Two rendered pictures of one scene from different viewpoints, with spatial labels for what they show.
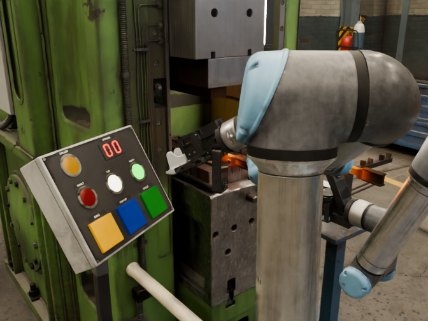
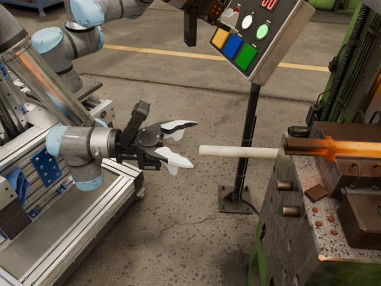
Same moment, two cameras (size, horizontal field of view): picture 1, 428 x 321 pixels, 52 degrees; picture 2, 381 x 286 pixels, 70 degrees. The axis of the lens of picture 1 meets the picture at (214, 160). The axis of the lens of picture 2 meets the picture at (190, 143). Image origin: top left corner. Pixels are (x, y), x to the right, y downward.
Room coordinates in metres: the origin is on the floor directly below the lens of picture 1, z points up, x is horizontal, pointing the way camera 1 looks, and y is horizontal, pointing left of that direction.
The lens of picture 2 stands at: (1.58, -0.63, 1.42)
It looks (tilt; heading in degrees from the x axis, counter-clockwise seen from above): 42 degrees down; 132
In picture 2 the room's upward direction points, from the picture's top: straight up
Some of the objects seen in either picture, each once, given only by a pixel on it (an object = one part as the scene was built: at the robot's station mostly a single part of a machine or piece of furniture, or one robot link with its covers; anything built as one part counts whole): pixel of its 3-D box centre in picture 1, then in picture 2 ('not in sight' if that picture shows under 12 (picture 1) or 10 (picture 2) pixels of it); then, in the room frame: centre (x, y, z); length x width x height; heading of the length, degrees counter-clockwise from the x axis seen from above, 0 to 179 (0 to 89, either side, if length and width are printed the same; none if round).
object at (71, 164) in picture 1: (71, 165); not in sight; (0.98, 0.34, 1.16); 0.05 x 0.03 x 0.04; 128
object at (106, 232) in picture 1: (105, 232); (221, 37); (0.94, 0.26, 1.01); 0.07 x 0.05 x 0.07; 153
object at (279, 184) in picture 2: (251, 198); (283, 185); (1.46, -0.14, 0.87); 0.04 x 0.03 x 0.03; 38
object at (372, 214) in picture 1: (387, 225); (74, 142); (1.04, -0.46, 0.98); 0.11 x 0.08 x 0.09; 39
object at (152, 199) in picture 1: (153, 202); (246, 57); (1.12, 0.17, 1.01); 0.07 x 0.05 x 0.07; 153
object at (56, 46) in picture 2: not in sight; (53, 49); (0.49, -0.23, 0.98); 0.13 x 0.12 x 0.14; 90
